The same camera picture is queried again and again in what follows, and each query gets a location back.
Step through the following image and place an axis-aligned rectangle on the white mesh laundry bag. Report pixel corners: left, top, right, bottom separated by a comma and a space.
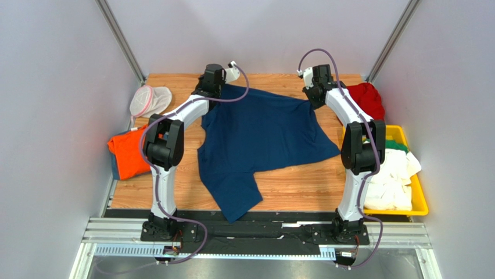
130, 85, 173, 118

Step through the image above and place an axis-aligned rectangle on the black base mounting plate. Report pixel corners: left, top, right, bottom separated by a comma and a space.
104, 209, 411, 256

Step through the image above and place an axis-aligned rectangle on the aluminium frame rail front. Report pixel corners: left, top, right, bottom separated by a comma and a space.
70, 210, 442, 278

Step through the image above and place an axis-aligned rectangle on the aluminium corner post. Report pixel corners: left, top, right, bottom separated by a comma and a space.
365, 0, 422, 83
95, 0, 146, 85

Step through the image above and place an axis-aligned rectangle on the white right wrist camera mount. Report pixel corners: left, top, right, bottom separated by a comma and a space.
297, 67, 314, 90

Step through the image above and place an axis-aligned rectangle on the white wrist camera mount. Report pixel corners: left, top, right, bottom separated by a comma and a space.
297, 67, 314, 90
225, 61, 241, 84

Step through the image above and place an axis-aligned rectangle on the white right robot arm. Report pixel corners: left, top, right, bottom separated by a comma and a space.
297, 65, 386, 243

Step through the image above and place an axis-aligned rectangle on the green t shirt in bin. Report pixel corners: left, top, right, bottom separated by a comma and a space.
385, 139, 409, 153

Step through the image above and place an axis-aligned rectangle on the navy blue t shirt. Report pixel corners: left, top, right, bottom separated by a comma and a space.
198, 85, 340, 223

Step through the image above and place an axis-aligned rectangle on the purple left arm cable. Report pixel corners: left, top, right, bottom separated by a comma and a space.
139, 62, 250, 266

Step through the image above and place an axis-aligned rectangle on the white t shirt in bin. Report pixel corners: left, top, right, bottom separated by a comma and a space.
364, 148, 422, 211

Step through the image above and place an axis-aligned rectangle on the right aluminium corner post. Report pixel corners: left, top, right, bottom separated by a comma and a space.
365, 0, 422, 83

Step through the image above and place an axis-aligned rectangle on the red crumpled t shirt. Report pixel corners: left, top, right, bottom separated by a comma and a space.
347, 83, 385, 120

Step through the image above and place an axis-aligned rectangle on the left aluminium corner post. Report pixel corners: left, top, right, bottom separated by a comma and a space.
95, 0, 146, 85

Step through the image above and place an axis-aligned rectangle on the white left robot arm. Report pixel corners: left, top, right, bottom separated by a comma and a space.
139, 64, 228, 242

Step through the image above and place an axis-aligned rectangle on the orange folded t shirt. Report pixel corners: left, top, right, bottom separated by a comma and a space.
107, 125, 151, 180

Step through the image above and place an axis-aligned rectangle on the yellow plastic bin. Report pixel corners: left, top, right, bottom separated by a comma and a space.
364, 125, 429, 216

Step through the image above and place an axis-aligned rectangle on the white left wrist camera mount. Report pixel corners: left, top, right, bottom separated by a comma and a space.
225, 61, 241, 84

